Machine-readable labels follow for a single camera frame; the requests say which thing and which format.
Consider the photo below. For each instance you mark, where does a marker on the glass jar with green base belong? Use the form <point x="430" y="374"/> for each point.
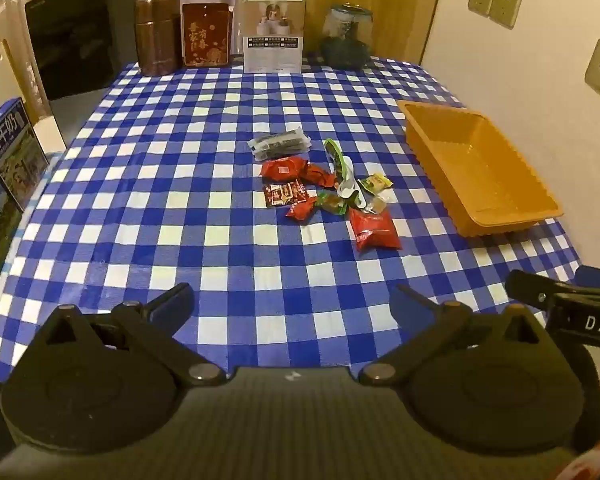
<point x="347" y="37"/>

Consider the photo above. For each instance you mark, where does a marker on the white cardboard box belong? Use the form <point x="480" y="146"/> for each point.
<point x="275" y="32"/>

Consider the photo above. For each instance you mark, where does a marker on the brown red patterned snack packet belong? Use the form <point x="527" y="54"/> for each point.
<point x="285" y="193"/>

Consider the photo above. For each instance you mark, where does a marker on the large red snack packet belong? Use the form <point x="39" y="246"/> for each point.
<point x="375" y="230"/>

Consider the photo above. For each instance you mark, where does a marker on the clear candy wrapper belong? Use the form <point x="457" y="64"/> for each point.
<point x="332" y="203"/>

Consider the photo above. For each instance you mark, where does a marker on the dark seaweed snack packet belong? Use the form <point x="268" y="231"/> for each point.
<point x="280" y="144"/>

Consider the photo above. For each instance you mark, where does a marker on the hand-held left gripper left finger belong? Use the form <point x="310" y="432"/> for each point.
<point x="174" y="301"/>

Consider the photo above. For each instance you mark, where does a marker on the orange plastic tray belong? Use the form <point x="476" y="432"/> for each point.
<point x="480" y="175"/>

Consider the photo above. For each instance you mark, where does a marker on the red tin box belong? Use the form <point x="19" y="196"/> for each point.
<point x="206" y="35"/>

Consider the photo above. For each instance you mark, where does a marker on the blue milk carton box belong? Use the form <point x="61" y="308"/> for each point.
<point x="15" y="155"/>

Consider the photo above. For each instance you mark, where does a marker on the black appliance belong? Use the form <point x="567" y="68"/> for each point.
<point x="75" y="45"/>

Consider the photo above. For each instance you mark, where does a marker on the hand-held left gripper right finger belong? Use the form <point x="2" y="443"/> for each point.
<point x="409" y="307"/>

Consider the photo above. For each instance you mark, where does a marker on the small red candy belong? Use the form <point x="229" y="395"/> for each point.
<point x="302" y="208"/>

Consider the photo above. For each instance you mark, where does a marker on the brown metal canister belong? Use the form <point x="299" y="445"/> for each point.
<point x="155" y="35"/>

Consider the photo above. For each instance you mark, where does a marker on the clear candy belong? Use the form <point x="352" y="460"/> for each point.
<point x="380" y="203"/>

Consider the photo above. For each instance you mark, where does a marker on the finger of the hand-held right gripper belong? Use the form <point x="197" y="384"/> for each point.
<point x="527" y="287"/>

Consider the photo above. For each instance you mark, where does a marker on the green white snack packet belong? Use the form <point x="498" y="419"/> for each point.
<point x="345" y="180"/>

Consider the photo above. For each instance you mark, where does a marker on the blue white checkered tablecloth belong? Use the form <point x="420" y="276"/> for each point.
<point x="180" y="160"/>

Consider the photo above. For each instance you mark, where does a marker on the yellow candy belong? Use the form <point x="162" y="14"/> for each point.
<point x="375" y="182"/>

